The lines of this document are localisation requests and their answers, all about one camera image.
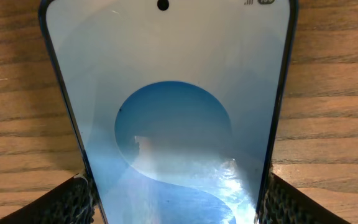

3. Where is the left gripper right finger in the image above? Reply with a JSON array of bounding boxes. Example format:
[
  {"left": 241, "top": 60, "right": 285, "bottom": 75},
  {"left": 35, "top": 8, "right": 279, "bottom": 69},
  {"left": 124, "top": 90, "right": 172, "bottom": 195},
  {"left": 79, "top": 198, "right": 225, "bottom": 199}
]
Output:
[{"left": 258, "top": 172, "right": 350, "bottom": 224}]

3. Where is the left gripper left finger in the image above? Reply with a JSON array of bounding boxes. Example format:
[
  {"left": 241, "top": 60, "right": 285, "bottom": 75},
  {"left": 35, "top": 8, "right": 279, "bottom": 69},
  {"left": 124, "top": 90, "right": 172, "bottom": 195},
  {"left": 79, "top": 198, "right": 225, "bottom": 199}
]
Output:
[{"left": 0, "top": 174, "right": 97, "bottom": 224}]

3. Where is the blue Galaxy smartphone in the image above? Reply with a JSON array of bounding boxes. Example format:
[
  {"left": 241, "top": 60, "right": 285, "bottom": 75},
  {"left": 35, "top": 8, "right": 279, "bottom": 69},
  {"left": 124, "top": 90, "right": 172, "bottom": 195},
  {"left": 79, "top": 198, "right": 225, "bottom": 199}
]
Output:
[{"left": 39, "top": 0, "right": 298, "bottom": 224}]

